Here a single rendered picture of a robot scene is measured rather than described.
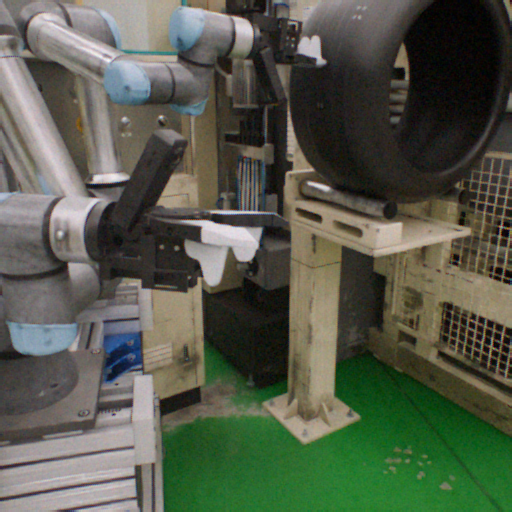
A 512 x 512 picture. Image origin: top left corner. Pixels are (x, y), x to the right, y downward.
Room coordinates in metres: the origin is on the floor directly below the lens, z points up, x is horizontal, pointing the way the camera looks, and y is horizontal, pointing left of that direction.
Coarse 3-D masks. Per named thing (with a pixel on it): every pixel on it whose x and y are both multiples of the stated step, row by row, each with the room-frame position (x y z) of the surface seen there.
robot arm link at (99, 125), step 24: (72, 24) 1.27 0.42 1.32; (96, 24) 1.32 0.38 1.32; (120, 48) 1.37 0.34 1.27; (72, 72) 1.32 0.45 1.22; (96, 96) 1.31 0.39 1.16; (96, 120) 1.30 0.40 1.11; (96, 144) 1.30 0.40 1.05; (96, 168) 1.30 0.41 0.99; (120, 168) 1.32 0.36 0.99; (96, 192) 1.28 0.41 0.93; (120, 192) 1.29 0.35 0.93
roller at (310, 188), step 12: (312, 192) 1.45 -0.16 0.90; (324, 192) 1.41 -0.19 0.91; (336, 192) 1.37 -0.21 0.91; (348, 192) 1.34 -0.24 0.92; (348, 204) 1.32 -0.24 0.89; (360, 204) 1.28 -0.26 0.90; (372, 204) 1.25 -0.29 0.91; (384, 204) 1.22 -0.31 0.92; (396, 204) 1.23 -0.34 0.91; (384, 216) 1.22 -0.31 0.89
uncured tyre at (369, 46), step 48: (336, 0) 1.32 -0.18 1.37; (384, 0) 1.20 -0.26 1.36; (432, 0) 1.23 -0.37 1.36; (480, 0) 1.33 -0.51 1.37; (336, 48) 1.22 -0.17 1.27; (384, 48) 1.17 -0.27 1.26; (432, 48) 1.63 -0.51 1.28; (480, 48) 1.52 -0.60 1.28; (288, 96) 1.35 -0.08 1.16; (336, 96) 1.19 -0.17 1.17; (384, 96) 1.17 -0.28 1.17; (432, 96) 1.64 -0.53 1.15; (480, 96) 1.52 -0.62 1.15; (336, 144) 1.22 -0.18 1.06; (384, 144) 1.18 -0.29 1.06; (432, 144) 1.58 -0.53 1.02; (480, 144) 1.36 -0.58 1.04; (384, 192) 1.24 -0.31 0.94; (432, 192) 1.29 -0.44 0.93
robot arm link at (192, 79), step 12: (180, 60) 1.07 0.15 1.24; (180, 72) 1.04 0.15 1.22; (192, 72) 1.06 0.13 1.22; (204, 72) 1.07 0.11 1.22; (180, 84) 1.03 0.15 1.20; (192, 84) 1.06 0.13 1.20; (204, 84) 1.08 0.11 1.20; (180, 96) 1.04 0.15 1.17; (192, 96) 1.06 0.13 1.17; (204, 96) 1.09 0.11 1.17; (180, 108) 1.08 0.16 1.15; (192, 108) 1.08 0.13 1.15
